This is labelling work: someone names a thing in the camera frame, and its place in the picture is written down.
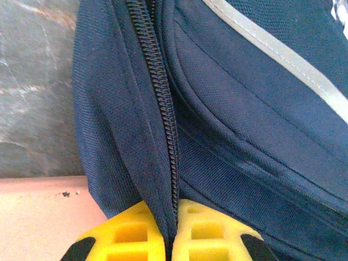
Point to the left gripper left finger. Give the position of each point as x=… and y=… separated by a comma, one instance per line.
x=127, y=239

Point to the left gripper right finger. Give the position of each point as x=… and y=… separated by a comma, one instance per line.
x=212, y=236

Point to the pink pencil case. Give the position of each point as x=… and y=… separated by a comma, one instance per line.
x=35, y=217

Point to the navy blue backpack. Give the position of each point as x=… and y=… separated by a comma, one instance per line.
x=231, y=122

